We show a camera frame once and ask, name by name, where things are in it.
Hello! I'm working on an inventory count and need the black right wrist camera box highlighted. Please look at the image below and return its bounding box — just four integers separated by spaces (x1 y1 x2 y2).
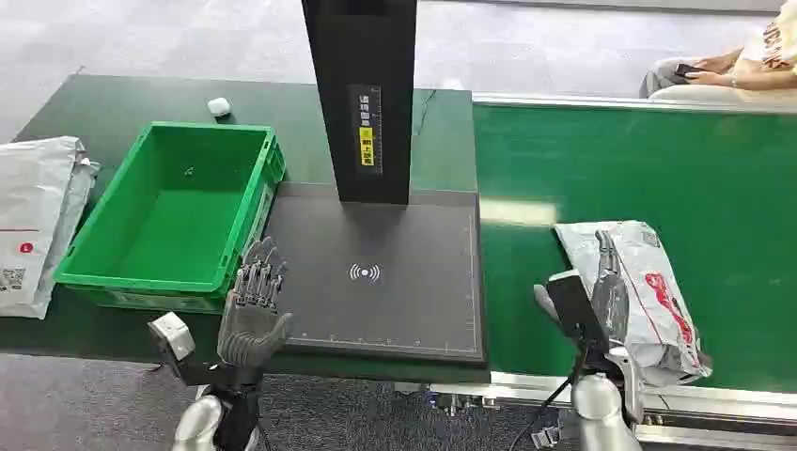
533 269 610 357

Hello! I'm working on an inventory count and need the black scanner column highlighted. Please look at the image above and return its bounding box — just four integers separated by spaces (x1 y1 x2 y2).
301 0 419 207

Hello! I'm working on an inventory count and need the black cable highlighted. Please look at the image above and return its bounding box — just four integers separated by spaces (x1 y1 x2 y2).
508 354 590 451

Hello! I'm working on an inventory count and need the grey plastic parcel bag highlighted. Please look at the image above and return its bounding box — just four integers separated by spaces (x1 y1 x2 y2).
37 155 102 320

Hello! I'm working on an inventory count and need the grey parcel bag red print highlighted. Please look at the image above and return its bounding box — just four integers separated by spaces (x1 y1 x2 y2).
553 220 715 388

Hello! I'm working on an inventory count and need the green plastic crate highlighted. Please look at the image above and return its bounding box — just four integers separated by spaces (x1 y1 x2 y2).
53 121 288 315

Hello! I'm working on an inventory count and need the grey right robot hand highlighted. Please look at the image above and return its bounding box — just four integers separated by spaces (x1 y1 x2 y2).
588 229 631 350

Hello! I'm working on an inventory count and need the white parcel bag red dot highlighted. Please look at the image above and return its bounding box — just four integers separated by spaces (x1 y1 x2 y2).
0 135 86 320

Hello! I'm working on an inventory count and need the silver conveyor frame rail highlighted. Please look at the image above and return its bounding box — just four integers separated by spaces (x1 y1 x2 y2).
428 370 797 451

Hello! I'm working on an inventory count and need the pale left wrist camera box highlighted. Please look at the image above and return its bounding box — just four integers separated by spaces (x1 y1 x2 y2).
147 311 196 363

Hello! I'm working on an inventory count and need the black scanner base plate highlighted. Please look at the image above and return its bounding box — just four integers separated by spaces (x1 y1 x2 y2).
263 181 489 369

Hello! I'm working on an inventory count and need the person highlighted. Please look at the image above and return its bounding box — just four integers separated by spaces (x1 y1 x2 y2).
638 0 797 102

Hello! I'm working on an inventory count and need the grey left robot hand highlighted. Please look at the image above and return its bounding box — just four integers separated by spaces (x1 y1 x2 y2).
216 236 294 369

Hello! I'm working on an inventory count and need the green conveyor belt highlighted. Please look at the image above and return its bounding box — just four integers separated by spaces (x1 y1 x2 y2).
473 102 797 395

